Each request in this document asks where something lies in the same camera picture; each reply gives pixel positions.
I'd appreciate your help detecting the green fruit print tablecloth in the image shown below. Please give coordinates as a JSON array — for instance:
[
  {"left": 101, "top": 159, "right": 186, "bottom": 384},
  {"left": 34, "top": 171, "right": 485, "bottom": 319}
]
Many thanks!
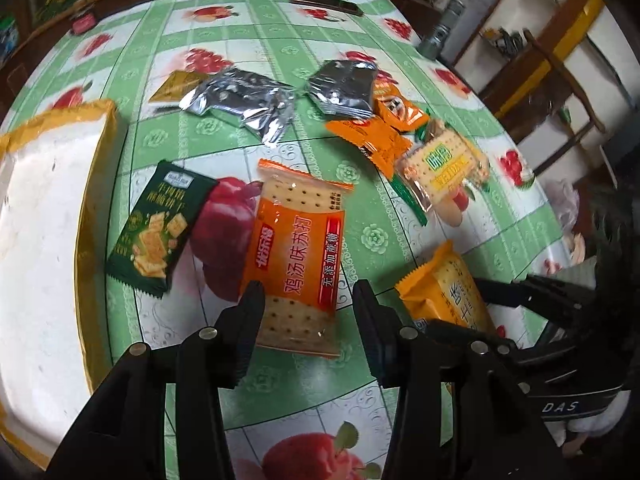
[{"left": 2, "top": 0, "right": 570, "bottom": 479}]

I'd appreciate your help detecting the black remote control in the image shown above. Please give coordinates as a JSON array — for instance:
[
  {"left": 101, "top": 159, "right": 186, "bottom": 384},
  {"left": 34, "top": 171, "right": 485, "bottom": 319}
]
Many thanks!
[{"left": 288, "top": 0, "right": 363, "bottom": 16}]

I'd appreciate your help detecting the large silver foil snack packet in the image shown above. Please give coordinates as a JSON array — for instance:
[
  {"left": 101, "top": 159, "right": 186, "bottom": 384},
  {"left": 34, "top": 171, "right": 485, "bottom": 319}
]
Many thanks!
[{"left": 179, "top": 66, "right": 297, "bottom": 148}]

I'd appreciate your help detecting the dark green nougat cracker packet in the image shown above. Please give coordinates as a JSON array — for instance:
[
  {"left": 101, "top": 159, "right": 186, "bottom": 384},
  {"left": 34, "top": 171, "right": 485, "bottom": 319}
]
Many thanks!
[{"left": 106, "top": 160, "right": 218, "bottom": 298}]

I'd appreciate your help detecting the orange burger snack packet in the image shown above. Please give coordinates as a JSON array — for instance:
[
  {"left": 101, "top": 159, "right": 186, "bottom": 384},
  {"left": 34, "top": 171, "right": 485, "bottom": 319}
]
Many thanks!
[{"left": 373, "top": 80, "right": 430, "bottom": 132}]

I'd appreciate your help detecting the dark wooden chair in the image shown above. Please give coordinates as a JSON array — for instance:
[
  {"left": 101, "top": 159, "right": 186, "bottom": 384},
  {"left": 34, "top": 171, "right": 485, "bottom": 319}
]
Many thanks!
[{"left": 499, "top": 28, "right": 606, "bottom": 177}]

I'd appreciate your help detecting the clear yellow cracker packet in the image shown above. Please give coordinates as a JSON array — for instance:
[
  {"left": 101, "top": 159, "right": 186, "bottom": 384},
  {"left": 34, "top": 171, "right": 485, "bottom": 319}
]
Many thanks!
[
  {"left": 390, "top": 174, "right": 428, "bottom": 226},
  {"left": 395, "top": 118, "right": 490, "bottom": 212}
]

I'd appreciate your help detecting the small red jar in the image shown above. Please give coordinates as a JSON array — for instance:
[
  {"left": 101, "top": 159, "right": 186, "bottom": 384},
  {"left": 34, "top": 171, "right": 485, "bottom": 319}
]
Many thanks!
[{"left": 70, "top": 6, "right": 98, "bottom": 36}]

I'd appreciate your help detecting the orange chicken soda cracker packet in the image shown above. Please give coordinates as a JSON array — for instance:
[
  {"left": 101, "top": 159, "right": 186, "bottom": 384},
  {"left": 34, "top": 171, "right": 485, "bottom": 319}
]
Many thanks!
[{"left": 241, "top": 158, "right": 354, "bottom": 359}]

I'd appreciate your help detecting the orange cheese biscuit packet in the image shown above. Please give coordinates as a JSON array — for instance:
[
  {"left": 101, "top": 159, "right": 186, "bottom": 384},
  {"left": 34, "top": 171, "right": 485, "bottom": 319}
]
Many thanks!
[{"left": 395, "top": 240, "right": 496, "bottom": 335}]

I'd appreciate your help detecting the white tray with yellow rim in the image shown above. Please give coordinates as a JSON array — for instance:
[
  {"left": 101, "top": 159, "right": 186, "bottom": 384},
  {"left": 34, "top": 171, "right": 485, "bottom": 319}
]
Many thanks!
[{"left": 1, "top": 99, "right": 127, "bottom": 469}]

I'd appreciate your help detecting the small silver foil snack packet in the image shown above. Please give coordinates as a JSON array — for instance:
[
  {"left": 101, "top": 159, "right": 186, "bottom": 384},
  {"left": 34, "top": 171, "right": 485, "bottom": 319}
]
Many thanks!
[{"left": 305, "top": 60, "right": 378, "bottom": 119}]

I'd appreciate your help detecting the white gloved right hand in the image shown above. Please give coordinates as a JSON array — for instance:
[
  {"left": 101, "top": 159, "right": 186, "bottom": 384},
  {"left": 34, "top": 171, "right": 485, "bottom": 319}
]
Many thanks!
[{"left": 546, "top": 390, "right": 631, "bottom": 458}]

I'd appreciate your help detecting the gold triangular snack packet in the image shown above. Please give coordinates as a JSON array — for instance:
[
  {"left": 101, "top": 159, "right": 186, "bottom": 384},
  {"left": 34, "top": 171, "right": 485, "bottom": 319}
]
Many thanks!
[{"left": 149, "top": 70, "right": 209, "bottom": 103}]

